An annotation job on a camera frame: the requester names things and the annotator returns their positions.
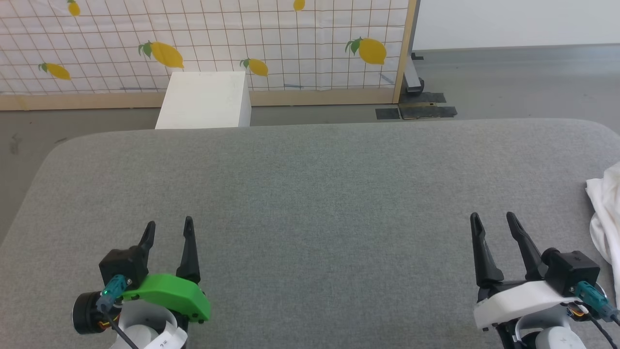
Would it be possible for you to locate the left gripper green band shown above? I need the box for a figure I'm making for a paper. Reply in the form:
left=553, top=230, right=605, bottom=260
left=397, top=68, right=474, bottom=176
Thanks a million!
left=72, top=216, right=212, bottom=349

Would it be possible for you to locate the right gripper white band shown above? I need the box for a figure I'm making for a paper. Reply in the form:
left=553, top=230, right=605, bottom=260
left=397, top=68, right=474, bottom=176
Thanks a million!
left=469, top=211, right=607, bottom=349

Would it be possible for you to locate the white sports shirt grey stitching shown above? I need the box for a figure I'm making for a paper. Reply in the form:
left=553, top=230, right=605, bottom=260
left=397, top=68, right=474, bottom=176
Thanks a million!
left=585, top=162, right=620, bottom=312

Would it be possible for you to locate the white rectangular box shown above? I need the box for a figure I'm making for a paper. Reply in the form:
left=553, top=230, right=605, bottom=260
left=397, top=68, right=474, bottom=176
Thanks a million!
left=155, top=71, right=252, bottom=130

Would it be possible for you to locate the long black floor tape patch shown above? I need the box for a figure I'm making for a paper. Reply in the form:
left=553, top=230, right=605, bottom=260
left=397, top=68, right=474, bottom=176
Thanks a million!
left=399, top=105, right=458, bottom=120

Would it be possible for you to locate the grey metal screen foot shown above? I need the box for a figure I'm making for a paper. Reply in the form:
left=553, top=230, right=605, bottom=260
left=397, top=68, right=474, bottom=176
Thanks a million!
left=405, top=50, right=426, bottom=94

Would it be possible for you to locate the left arm teal-plug black cable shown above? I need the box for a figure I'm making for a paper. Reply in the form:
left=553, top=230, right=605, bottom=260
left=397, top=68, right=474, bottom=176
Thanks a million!
left=95, top=274, right=142, bottom=349

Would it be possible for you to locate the arm teal-plug black cable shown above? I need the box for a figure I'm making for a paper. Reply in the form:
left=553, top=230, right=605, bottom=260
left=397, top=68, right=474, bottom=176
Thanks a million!
left=95, top=274, right=142, bottom=349
left=569, top=281, right=620, bottom=349

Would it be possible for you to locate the right arm teal-plug black cable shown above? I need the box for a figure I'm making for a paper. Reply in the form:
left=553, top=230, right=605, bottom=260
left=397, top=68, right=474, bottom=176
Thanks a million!
left=569, top=281, right=620, bottom=349

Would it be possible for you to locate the lemon print screen wooden frame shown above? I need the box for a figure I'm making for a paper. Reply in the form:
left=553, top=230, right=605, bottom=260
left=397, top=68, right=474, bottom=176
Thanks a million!
left=0, top=0, right=420, bottom=111

